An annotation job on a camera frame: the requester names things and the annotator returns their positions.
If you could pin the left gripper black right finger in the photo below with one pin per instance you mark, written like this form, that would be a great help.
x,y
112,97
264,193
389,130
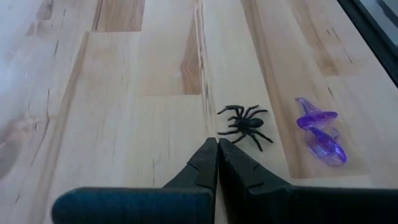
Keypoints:
x,y
295,205

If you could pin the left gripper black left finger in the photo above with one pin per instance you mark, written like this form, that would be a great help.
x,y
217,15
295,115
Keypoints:
x,y
155,205

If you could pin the purple translucent witch hat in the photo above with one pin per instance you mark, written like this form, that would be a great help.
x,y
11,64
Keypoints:
x,y
314,118
326,149

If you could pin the black aluminium table frame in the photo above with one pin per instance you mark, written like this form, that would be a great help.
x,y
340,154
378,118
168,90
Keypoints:
x,y
373,35

